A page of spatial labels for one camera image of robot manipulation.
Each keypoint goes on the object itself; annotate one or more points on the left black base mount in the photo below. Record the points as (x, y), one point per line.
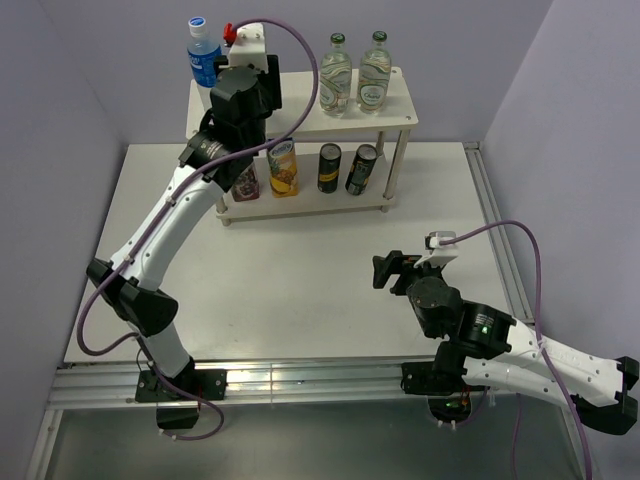
(207, 384)

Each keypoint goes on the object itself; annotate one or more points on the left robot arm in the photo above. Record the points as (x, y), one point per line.
(213, 160)

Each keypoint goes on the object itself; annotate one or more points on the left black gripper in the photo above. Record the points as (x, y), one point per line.
(269, 82)

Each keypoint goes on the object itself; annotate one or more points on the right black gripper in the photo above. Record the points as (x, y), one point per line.
(394, 262)

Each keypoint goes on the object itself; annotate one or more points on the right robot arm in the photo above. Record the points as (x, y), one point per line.
(481, 346)

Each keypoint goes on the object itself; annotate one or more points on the pineapple juice carton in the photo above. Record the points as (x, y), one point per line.
(283, 172)

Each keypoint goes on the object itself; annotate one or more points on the grape juice carton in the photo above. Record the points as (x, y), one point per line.
(246, 187)

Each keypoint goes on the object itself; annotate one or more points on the aluminium rail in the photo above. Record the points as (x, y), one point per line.
(112, 386)
(513, 287)

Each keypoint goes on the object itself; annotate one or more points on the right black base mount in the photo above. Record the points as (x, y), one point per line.
(450, 400)

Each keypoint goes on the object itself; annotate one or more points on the aluminium front rail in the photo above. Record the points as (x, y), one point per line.
(112, 386)

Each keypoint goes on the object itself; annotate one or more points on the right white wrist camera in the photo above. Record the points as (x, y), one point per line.
(439, 250)

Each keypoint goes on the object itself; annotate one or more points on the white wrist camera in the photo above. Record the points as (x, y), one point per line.
(247, 46)
(439, 250)

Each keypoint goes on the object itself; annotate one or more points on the black Schweppes can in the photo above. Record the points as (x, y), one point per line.
(362, 166)
(329, 168)

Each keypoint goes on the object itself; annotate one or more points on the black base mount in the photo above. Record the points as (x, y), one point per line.
(207, 384)
(450, 400)

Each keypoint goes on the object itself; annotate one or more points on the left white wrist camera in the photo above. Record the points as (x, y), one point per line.
(247, 46)

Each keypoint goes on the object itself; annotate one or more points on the Pocari water bottle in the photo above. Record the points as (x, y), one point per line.
(202, 51)

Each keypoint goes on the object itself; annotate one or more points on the green-cap glass bottle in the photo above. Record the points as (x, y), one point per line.
(335, 77)
(374, 75)

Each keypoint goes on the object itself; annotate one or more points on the aluminium right side rail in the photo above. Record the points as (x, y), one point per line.
(513, 287)

